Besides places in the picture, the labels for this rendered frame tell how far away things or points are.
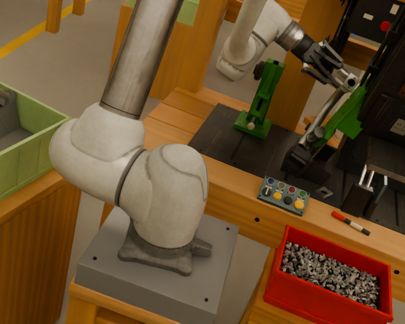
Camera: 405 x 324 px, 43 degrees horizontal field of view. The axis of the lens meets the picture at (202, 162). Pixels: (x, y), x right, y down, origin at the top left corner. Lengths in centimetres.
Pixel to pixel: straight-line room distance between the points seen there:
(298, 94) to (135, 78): 102
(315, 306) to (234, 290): 120
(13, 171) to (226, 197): 64
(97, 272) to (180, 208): 24
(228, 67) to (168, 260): 69
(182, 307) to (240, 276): 148
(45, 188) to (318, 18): 113
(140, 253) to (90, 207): 159
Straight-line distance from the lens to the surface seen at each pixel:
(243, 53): 161
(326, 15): 199
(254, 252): 285
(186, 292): 123
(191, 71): 216
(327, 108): 186
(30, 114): 175
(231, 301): 255
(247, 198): 162
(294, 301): 143
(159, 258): 125
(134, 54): 119
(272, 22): 169
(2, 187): 154
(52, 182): 165
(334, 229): 165
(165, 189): 113
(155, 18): 119
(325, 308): 143
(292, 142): 202
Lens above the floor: 180
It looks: 32 degrees down
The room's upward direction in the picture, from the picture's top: 18 degrees clockwise
